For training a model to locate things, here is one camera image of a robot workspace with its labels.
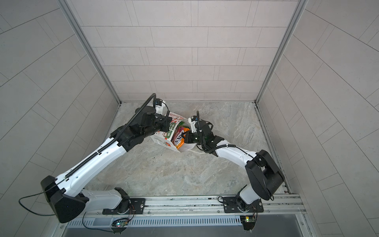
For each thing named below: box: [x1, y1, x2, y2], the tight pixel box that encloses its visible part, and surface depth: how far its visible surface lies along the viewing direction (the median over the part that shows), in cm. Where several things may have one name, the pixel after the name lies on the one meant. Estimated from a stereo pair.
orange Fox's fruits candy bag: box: [170, 125, 190, 150], surface depth 80 cm
